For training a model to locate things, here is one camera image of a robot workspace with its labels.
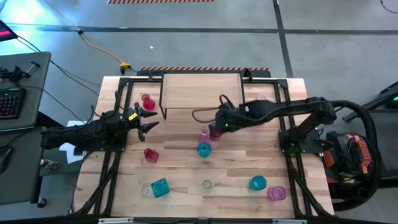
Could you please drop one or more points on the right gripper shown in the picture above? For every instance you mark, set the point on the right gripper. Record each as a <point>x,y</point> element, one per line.
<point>231,116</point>

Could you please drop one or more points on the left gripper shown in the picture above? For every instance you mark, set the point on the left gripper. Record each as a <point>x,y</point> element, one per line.
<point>132,123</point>

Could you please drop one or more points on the tall red ribbed vase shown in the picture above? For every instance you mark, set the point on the tall red ribbed vase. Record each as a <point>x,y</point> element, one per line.
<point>216,137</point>

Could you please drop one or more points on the pink bulbous vase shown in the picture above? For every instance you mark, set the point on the pink bulbous vase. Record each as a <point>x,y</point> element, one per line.
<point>204,137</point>

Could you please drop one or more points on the red bulb glass vase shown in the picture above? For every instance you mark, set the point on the red bulb glass vase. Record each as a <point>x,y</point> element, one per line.
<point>149,104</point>

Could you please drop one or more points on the teal round glass vase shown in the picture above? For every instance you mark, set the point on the teal round glass vase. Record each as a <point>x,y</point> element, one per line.
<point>257,183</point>
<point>204,150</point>

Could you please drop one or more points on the red square glass vase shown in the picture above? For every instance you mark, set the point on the red square glass vase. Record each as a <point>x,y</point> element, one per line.
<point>152,156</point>

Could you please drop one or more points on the clear flask-shaped glass vase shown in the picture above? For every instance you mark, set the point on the clear flask-shaped glass vase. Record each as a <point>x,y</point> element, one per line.
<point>206,186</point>

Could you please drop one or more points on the teal square glass vase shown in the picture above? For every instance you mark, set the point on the teal square glass vase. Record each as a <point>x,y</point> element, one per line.
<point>160,188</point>

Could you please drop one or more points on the clear round glass vase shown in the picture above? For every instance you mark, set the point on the clear round glass vase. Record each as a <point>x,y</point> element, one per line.
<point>145,191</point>

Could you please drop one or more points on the wide pink ribbed vase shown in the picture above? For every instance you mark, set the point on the wide pink ribbed vase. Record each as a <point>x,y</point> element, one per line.
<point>276,193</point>

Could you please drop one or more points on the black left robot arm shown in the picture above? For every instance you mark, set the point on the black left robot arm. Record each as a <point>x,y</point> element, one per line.
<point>77,133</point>

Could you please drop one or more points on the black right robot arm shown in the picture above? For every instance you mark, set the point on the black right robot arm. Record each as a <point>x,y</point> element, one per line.
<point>280,109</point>

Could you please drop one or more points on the yellow tape tag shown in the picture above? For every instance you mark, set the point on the yellow tape tag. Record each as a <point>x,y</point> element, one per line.
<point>132,117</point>

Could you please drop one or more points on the clear ribbed glass jar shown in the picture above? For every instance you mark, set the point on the clear ribbed glass jar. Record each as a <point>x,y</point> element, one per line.
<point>261,97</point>

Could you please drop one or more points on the white paper sheet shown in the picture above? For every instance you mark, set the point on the white paper sheet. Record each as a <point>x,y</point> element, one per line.
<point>70,155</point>

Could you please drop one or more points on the black desk support beam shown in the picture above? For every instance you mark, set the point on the black desk support beam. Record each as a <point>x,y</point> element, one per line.
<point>53,119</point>

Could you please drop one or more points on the small dark bottle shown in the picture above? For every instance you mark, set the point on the small dark bottle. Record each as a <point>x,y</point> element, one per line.
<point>49,164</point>

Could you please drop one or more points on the grey desk with keyboard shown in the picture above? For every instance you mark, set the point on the grey desk with keyboard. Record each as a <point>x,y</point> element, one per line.
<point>37,93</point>

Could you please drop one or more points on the grey desk with mouse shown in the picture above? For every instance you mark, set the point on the grey desk with mouse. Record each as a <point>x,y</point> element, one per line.
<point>25,174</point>

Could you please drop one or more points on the black keyboard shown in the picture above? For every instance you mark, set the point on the black keyboard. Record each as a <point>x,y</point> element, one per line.
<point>11,102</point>

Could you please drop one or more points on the black clamp tool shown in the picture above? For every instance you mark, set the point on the black clamp tool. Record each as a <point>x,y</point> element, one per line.
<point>17,74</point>

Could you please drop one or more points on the black computer mouse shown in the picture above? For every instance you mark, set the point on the black computer mouse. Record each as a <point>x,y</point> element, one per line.
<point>4,158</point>

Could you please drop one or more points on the orange and black device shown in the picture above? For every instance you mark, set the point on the orange and black device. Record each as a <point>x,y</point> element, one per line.
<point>362,152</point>

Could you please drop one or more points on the monitor with red screen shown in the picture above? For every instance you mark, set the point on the monitor with red screen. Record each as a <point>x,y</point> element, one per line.
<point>6,32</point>

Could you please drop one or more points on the dark grey side table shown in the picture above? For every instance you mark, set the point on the dark grey side table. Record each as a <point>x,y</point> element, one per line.
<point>388,140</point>

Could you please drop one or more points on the black box with green lights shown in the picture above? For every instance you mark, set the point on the black box with green lights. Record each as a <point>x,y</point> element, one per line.
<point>394,100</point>

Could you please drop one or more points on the wooden shelf with black frame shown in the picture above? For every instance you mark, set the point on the wooden shelf with black frame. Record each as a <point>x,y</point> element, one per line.
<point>192,93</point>

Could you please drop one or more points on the silver bracket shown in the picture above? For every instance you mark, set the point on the silver bracket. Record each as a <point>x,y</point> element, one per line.
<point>115,221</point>
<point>289,221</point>

